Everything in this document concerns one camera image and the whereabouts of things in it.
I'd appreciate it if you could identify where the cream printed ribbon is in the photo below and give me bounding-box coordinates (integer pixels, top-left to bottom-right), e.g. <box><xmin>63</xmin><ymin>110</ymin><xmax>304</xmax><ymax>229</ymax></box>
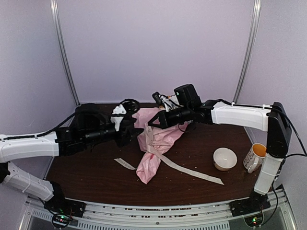
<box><xmin>114</xmin><ymin>123</ymin><xmax>225</xmax><ymax>186</ymax></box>

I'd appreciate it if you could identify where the right aluminium frame post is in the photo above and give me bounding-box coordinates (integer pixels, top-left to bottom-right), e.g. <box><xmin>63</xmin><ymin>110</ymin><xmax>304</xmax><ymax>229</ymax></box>
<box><xmin>233</xmin><ymin>0</ymin><xmax>261</xmax><ymax>103</ymax></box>

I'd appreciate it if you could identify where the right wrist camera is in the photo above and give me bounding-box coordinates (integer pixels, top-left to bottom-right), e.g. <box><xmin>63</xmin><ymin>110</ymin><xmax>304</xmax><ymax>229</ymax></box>
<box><xmin>152</xmin><ymin>92</ymin><xmax>180</xmax><ymax>112</ymax></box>

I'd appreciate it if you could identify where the aluminium frame post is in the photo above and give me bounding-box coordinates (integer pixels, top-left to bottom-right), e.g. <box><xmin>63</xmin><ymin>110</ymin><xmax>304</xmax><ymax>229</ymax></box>
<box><xmin>233</xmin><ymin>0</ymin><xmax>261</xmax><ymax>103</ymax></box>
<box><xmin>50</xmin><ymin>0</ymin><xmax>80</xmax><ymax>106</ymax></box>

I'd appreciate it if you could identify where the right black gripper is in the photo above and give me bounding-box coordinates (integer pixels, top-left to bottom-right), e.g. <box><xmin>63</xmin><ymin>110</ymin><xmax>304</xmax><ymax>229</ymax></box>
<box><xmin>148</xmin><ymin>104</ymin><xmax>192</xmax><ymax>129</ymax></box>

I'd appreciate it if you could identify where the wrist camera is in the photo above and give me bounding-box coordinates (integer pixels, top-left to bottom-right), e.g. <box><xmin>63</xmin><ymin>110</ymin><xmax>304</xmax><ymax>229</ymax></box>
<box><xmin>110</xmin><ymin>99</ymin><xmax>140</xmax><ymax>132</ymax></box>
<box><xmin>152</xmin><ymin>92</ymin><xmax>180</xmax><ymax>112</ymax></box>

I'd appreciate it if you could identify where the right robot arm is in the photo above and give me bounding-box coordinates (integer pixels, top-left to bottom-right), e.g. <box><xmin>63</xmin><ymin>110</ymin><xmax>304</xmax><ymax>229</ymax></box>
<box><xmin>148</xmin><ymin>84</ymin><xmax>293</xmax><ymax>212</ymax></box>

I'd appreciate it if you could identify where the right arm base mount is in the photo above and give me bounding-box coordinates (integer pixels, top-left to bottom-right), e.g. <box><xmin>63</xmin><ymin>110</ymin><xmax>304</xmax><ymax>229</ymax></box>
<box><xmin>229</xmin><ymin>198</ymin><xmax>271</xmax><ymax>217</ymax></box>

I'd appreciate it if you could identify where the round white bowl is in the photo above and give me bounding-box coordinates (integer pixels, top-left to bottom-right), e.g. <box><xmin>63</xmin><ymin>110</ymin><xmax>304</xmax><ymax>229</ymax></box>
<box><xmin>213</xmin><ymin>148</ymin><xmax>237</xmax><ymax>172</ymax></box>

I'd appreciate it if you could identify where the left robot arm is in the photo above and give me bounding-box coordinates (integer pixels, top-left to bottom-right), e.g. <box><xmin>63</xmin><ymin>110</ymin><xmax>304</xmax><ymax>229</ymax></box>
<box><xmin>0</xmin><ymin>99</ymin><xmax>143</xmax><ymax>213</ymax></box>

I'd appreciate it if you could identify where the white mug yellow inside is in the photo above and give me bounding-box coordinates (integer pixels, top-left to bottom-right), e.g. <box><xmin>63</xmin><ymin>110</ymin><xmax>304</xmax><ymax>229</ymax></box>
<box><xmin>243</xmin><ymin>143</ymin><xmax>266</xmax><ymax>173</ymax></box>

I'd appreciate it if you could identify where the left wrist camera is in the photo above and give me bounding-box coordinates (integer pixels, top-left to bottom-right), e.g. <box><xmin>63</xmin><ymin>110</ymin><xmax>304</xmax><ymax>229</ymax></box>
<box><xmin>110</xmin><ymin>99</ymin><xmax>140</xmax><ymax>132</ymax></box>

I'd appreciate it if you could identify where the pink wrapping paper sheet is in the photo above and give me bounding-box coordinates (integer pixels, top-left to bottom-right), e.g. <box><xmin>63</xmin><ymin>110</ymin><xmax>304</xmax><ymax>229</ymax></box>
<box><xmin>133</xmin><ymin>108</ymin><xmax>189</xmax><ymax>184</ymax></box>

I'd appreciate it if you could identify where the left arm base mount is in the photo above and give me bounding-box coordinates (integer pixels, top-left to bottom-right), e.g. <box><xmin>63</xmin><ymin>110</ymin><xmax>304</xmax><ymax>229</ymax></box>
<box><xmin>44</xmin><ymin>199</ymin><xmax>86</xmax><ymax>218</ymax></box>

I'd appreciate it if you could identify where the aluminium front rail base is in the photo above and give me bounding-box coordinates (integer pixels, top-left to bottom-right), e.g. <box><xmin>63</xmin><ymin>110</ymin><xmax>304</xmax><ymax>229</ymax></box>
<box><xmin>19</xmin><ymin>184</ymin><xmax>298</xmax><ymax>230</ymax></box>

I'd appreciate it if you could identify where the left aluminium frame post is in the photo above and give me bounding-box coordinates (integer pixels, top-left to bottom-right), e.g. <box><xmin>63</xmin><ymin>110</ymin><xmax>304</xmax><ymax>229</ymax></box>
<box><xmin>50</xmin><ymin>0</ymin><xmax>80</xmax><ymax>106</ymax></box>

